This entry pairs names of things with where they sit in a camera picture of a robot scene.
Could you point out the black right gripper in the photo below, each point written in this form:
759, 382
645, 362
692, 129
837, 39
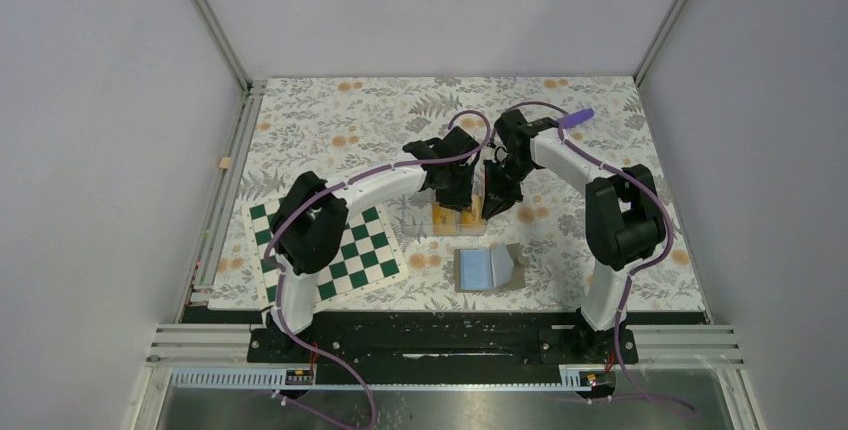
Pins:
496, 197

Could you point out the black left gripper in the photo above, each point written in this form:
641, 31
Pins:
462, 200

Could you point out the gold VIP card stack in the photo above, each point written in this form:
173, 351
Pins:
471, 217

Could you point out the clear acrylic card box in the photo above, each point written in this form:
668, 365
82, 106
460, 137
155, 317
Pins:
420, 215

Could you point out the grey card holder wallet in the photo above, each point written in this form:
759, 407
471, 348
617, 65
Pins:
499, 269

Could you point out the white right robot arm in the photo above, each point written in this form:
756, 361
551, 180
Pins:
625, 221

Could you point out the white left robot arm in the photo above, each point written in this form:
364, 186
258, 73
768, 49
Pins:
307, 229

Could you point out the floral patterned table mat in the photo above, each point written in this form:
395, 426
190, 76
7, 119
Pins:
340, 127

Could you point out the purple cylindrical tool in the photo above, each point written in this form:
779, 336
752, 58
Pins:
574, 119

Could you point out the green white chessboard mat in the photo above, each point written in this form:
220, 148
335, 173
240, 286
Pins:
369, 257

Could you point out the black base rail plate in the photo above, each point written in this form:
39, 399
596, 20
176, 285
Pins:
421, 348

